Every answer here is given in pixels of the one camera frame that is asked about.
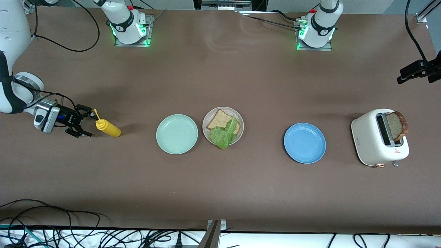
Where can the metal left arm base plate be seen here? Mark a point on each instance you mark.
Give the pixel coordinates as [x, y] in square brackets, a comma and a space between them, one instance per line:
[327, 48]

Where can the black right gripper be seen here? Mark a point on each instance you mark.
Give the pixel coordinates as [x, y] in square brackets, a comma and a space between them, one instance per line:
[70, 119]

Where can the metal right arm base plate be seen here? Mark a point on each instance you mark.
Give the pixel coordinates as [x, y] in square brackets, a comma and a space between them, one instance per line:
[150, 34]

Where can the blue plate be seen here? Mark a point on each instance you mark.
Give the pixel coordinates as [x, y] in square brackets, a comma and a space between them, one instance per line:
[305, 143]

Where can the metal table edge bracket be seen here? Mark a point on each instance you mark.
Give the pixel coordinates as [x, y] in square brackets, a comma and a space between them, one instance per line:
[212, 237]

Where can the dark-crumb bread slice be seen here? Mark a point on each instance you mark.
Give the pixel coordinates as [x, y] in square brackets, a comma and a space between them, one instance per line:
[394, 125]

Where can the black and silver equipment rack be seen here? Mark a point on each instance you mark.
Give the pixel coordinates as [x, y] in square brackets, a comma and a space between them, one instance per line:
[225, 4]

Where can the black power plug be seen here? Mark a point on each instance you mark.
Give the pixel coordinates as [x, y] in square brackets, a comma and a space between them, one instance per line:
[178, 241]

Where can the aluminium corner frame profile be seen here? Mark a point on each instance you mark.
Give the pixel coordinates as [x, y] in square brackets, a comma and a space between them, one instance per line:
[421, 17]

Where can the light-crumb bread slice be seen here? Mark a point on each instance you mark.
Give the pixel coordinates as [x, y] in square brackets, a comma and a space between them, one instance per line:
[218, 120]

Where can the white two-slot toaster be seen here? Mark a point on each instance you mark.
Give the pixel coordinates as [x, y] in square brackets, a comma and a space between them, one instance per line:
[368, 137]

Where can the beige plate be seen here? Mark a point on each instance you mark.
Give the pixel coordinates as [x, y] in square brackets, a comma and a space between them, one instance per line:
[235, 138]

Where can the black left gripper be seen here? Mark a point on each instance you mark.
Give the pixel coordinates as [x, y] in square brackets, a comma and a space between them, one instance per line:
[417, 69]

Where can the yellow mustard squeeze bottle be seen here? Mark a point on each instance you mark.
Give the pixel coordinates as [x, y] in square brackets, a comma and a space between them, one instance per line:
[110, 129]

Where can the green plate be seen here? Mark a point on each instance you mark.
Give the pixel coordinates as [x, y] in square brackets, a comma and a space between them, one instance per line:
[177, 134]

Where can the green lettuce leaf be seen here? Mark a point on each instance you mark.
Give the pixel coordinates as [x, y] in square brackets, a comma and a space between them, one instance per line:
[222, 136]

